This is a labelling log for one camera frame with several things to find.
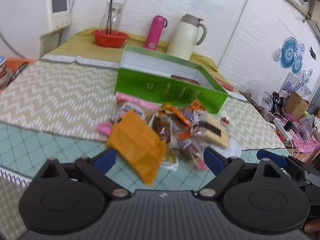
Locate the plain orange snack packet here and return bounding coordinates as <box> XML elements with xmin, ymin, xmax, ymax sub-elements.
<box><xmin>106</xmin><ymin>110</ymin><xmax>167</xmax><ymax>187</ymax></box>

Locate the person's right hand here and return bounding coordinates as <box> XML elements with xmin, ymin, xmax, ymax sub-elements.
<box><xmin>304</xmin><ymin>219</ymin><xmax>320</xmax><ymax>233</ymax></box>

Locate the yellow clear snack packet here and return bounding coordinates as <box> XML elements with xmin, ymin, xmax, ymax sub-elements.
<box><xmin>160</xmin><ymin>152</ymin><xmax>179</xmax><ymax>171</ymax></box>

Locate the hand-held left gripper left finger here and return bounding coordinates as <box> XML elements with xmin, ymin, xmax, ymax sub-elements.
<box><xmin>41</xmin><ymin>148</ymin><xmax>131</xmax><ymax>200</ymax></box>

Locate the clear packet of dark sausage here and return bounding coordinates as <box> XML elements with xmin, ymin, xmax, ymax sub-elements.
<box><xmin>175</xmin><ymin>140</ymin><xmax>208</xmax><ymax>171</ymax></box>

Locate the pink thermos bottle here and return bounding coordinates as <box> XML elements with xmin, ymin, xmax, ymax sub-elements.
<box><xmin>144</xmin><ymin>15</ymin><xmax>168</xmax><ymax>51</ymax></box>

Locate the yellow ball candy packet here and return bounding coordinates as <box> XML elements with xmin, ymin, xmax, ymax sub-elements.
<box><xmin>160</xmin><ymin>103</ymin><xmax>176</xmax><ymax>114</ymax></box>

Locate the white countertop appliance with screen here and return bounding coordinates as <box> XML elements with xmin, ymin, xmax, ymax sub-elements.
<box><xmin>0</xmin><ymin>0</ymin><xmax>75</xmax><ymax>60</ymax></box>

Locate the blue-lidded instant cup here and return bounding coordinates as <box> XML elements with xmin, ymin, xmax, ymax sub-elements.
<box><xmin>0</xmin><ymin>56</ymin><xmax>12</xmax><ymax>88</ymax></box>

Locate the grey hose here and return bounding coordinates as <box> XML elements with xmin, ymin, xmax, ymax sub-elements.
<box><xmin>0</xmin><ymin>32</ymin><xmax>24</xmax><ymax>58</ymax></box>

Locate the orange-ended candy packet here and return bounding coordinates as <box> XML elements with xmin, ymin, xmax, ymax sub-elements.
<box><xmin>172</xmin><ymin>107</ymin><xmax>195</xmax><ymax>128</ymax></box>

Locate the brown cardboard box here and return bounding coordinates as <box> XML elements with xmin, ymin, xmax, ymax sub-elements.
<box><xmin>285</xmin><ymin>91</ymin><xmax>309</xmax><ymax>119</ymax></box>

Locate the crumpled clear bag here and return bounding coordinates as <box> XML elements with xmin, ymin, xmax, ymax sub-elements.
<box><xmin>299</xmin><ymin>115</ymin><xmax>320</xmax><ymax>140</ymax></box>

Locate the clear packet of brown snack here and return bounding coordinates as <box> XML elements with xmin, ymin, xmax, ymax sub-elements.
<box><xmin>150</xmin><ymin>112</ymin><xmax>176</xmax><ymax>143</ymax></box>

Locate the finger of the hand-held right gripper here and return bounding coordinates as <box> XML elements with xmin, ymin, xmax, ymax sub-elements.
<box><xmin>257</xmin><ymin>149</ymin><xmax>313</xmax><ymax>183</ymax></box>

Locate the black charger with cables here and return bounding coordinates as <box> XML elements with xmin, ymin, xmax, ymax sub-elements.
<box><xmin>271</xmin><ymin>91</ymin><xmax>288</xmax><ymax>113</ymax></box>

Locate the beige chevron mat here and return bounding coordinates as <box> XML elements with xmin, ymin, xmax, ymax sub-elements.
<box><xmin>0</xmin><ymin>169</ymin><xmax>34</xmax><ymax>240</ymax></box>
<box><xmin>0</xmin><ymin>54</ymin><xmax>290</xmax><ymax>153</ymax></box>

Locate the clear plastic bag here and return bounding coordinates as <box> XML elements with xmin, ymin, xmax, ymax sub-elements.
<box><xmin>240</xmin><ymin>80</ymin><xmax>266</xmax><ymax>105</ymax></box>

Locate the red plastic basket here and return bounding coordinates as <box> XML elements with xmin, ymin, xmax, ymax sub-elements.
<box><xmin>92</xmin><ymin>29</ymin><xmax>130</xmax><ymax>48</ymax></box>

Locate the red paper booklet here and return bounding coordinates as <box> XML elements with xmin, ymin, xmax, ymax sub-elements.
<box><xmin>212</xmin><ymin>75</ymin><xmax>234</xmax><ymax>92</ymax></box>

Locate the pink floral cloth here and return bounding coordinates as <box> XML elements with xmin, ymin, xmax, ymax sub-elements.
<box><xmin>282</xmin><ymin>112</ymin><xmax>320</xmax><ymax>153</ymax></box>

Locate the green cardboard box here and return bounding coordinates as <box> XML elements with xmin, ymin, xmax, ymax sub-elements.
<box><xmin>114</xmin><ymin>44</ymin><xmax>228</xmax><ymax>115</ymax></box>

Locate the orange-label nut packet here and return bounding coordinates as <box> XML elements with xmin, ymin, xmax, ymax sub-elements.
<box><xmin>189</xmin><ymin>99</ymin><xmax>208</xmax><ymax>112</ymax></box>

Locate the black cable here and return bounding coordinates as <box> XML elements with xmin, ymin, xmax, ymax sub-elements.
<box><xmin>241</xmin><ymin>147</ymin><xmax>291</xmax><ymax>152</ymax></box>

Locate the leopard pattern cloth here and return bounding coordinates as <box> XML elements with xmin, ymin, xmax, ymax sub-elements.
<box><xmin>240</xmin><ymin>92</ymin><xmax>293</xmax><ymax>150</ymax></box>

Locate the printed picture card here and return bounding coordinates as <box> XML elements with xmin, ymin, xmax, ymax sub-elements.
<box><xmin>279</xmin><ymin>73</ymin><xmax>299</xmax><ymax>95</ymax></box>

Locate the sandwich cracker packet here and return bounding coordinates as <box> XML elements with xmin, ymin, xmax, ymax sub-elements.
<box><xmin>191</xmin><ymin>112</ymin><xmax>230</xmax><ymax>149</ymax></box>

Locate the pink-edged snack packet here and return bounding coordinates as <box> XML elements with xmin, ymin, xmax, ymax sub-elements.
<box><xmin>96</xmin><ymin>92</ymin><xmax>157</xmax><ymax>135</ymax></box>

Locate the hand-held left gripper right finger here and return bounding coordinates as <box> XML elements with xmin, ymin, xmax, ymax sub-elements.
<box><xmin>199</xmin><ymin>147</ymin><xmax>288</xmax><ymax>198</ymax></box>

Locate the blue patterned wall decoration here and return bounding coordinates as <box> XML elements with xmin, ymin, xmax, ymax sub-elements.
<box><xmin>274</xmin><ymin>37</ymin><xmax>306</xmax><ymax>74</ymax></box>

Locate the glass carafe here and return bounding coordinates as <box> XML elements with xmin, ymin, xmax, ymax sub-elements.
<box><xmin>99</xmin><ymin>2</ymin><xmax>123</xmax><ymax>34</ymax></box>

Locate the cream thermal jug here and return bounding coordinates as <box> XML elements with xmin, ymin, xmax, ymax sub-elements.
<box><xmin>166</xmin><ymin>14</ymin><xmax>207</xmax><ymax>61</ymax></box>

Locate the yellow tablecloth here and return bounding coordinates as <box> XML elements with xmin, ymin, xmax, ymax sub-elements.
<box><xmin>47</xmin><ymin>27</ymin><xmax>234</xmax><ymax>93</ymax></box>

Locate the orange plastic tray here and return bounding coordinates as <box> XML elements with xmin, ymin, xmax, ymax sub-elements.
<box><xmin>5</xmin><ymin>57</ymin><xmax>38</xmax><ymax>67</ymax></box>

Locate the red snack packet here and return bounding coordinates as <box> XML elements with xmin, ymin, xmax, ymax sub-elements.
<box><xmin>171</xmin><ymin>74</ymin><xmax>200</xmax><ymax>85</ymax></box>

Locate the white power strip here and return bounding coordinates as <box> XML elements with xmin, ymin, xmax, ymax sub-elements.
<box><xmin>272</xmin><ymin>117</ymin><xmax>293</xmax><ymax>141</ymax></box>

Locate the black straw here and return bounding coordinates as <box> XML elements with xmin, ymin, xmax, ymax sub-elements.
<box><xmin>106</xmin><ymin>2</ymin><xmax>112</xmax><ymax>34</ymax></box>
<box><xmin>107</xmin><ymin>0</ymin><xmax>114</xmax><ymax>34</ymax></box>

